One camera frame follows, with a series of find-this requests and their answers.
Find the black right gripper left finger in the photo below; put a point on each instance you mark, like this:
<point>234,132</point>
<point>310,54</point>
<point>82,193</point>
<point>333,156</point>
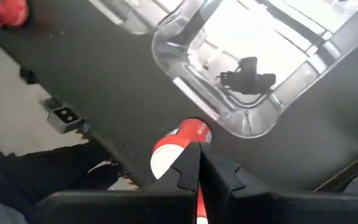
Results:
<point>120,208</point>

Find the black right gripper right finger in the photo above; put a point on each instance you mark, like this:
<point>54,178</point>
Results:
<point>291,211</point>

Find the orange Fanta can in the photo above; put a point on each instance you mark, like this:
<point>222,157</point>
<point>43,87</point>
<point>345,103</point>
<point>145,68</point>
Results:
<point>191,132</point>
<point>11,12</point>

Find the person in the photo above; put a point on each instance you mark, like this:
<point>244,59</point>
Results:
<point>42,174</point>

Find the small black depth camera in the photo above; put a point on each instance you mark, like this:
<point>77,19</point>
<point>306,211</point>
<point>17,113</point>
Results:
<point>64,119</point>

